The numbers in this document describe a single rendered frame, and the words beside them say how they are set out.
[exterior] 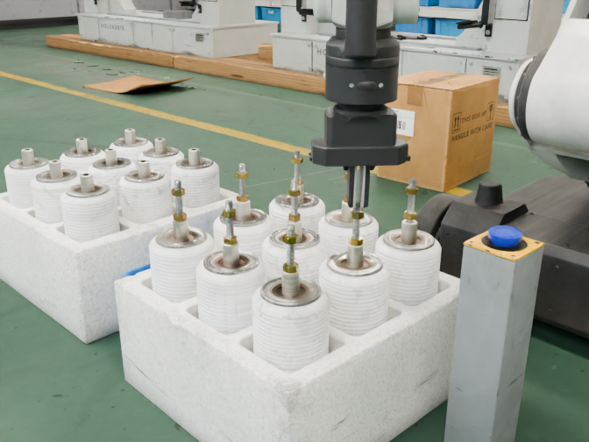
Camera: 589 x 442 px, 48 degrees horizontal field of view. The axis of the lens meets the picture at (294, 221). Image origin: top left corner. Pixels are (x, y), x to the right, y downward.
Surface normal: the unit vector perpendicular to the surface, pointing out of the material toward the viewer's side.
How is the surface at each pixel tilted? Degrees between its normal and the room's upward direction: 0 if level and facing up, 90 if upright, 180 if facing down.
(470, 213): 45
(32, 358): 0
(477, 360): 90
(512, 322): 90
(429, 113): 90
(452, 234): 90
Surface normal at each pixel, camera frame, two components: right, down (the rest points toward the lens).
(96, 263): 0.71, 0.26
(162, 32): -0.70, 0.26
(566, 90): -0.65, -0.11
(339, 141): 0.05, 0.36
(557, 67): -0.49, -0.48
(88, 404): 0.00, -0.93
